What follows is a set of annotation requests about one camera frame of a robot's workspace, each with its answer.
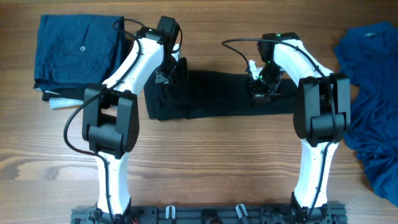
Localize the black polo shirt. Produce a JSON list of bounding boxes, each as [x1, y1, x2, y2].
[[144, 70, 297, 121]]

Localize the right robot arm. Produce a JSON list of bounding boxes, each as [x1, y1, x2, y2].
[[248, 32, 351, 223]]

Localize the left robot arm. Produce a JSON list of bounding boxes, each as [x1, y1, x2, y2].
[[82, 16, 187, 223]]

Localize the folded blue shorts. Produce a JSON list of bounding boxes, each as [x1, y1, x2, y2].
[[34, 14, 127, 91]]

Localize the blue polo shirt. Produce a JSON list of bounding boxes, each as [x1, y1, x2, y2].
[[334, 22, 397, 205]]

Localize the right black cable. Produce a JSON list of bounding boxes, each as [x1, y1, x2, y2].
[[221, 37, 338, 218]]

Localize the black cable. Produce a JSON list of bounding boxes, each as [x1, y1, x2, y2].
[[63, 17, 147, 224], [221, 37, 338, 218]]

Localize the left black cable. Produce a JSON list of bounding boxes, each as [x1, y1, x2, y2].
[[63, 17, 147, 224]]

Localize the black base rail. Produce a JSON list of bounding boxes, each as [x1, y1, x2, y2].
[[70, 203, 348, 224]]

